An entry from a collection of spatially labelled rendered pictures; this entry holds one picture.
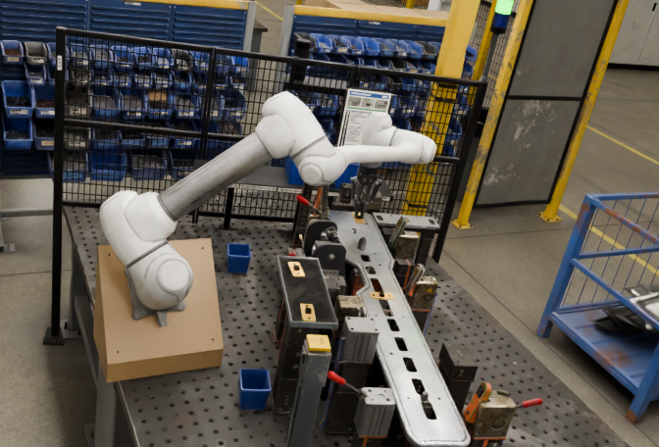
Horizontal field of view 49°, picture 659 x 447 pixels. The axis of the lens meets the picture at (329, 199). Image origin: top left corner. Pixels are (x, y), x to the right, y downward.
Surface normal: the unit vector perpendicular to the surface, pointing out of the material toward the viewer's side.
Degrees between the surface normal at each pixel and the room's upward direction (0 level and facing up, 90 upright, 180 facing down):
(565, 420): 0
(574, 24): 90
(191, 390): 0
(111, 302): 49
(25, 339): 0
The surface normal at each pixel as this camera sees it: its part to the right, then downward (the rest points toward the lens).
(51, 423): 0.18, -0.89
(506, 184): 0.47, 0.45
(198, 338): 0.43, -0.25
